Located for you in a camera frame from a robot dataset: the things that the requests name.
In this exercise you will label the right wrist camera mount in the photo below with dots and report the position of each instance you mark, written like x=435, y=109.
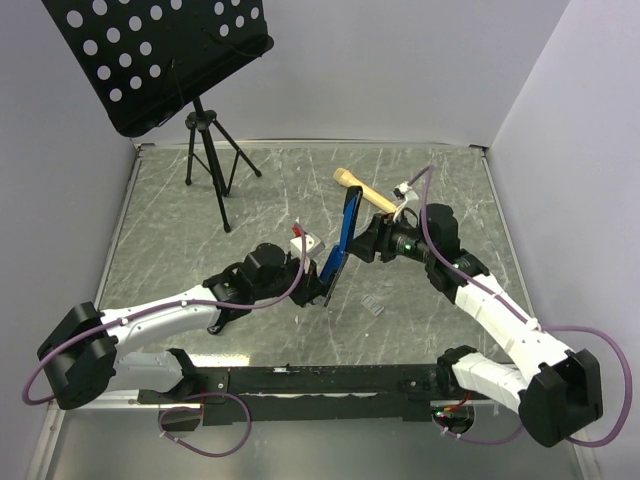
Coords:
x=405, y=196

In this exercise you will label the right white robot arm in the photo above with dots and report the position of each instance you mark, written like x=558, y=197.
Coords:
x=554, y=390

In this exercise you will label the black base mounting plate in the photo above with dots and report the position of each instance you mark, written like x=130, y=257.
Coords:
x=409, y=392

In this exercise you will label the grey staple strip block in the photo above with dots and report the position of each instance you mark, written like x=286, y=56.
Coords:
x=372, y=305

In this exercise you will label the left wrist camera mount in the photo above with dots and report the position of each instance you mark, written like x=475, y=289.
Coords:
x=305, y=244

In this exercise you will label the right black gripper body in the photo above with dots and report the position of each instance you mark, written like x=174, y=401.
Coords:
x=398, y=240

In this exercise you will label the black perforated music stand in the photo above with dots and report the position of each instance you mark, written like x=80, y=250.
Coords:
x=147, y=60

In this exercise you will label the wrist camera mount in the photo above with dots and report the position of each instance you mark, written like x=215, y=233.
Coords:
x=305, y=244
x=405, y=196

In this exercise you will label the black stapler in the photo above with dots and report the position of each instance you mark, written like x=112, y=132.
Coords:
x=225, y=316

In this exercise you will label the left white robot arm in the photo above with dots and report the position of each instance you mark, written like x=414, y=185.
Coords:
x=256, y=282

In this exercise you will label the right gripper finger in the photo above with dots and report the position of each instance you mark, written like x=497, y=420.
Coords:
x=364, y=246
x=372, y=231

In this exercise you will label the beige toy microphone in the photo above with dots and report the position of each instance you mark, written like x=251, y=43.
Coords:
x=346, y=179

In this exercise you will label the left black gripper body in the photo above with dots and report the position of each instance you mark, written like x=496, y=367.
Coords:
x=299, y=295

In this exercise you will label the aluminium table frame rail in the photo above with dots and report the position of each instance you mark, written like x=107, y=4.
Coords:
x=76, y=361

